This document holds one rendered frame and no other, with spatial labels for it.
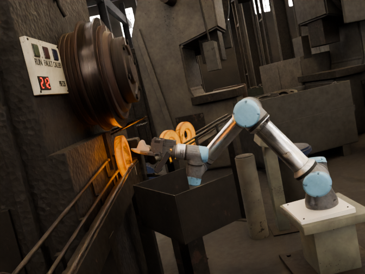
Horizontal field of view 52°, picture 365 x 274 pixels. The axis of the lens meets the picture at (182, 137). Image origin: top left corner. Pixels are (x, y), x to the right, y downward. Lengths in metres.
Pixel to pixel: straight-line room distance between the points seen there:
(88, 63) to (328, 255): 1.33
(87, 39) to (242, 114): 0.70
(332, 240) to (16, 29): 1.53
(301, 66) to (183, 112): 1.85
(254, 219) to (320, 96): 1.88
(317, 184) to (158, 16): 3.15
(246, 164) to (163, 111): 2.25
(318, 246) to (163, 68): 2.99
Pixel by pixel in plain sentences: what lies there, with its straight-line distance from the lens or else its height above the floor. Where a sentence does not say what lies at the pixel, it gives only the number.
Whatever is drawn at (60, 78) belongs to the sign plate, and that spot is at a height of 1.12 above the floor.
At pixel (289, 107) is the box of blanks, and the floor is 0.61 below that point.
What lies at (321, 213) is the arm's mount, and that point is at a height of 0.32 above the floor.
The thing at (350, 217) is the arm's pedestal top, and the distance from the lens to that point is 1.80.
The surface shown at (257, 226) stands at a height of 0.08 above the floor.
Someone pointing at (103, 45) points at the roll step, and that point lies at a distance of 1.51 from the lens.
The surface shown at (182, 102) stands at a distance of 4.29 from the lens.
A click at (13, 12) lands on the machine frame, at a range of 1.28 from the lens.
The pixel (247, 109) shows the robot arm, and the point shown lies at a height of 0.85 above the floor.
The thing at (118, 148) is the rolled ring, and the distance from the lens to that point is 1.57.
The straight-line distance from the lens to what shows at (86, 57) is 1.44.
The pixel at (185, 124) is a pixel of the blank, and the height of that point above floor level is 0.79.
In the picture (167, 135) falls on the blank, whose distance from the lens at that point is 2.03.
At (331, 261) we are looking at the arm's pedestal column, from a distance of 1.91.
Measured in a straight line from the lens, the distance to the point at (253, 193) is 2.29.
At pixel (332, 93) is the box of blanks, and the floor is 0.65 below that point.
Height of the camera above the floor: 0.98
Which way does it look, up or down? 7 degrees down
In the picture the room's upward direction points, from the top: 12 degrees counter-clockwise
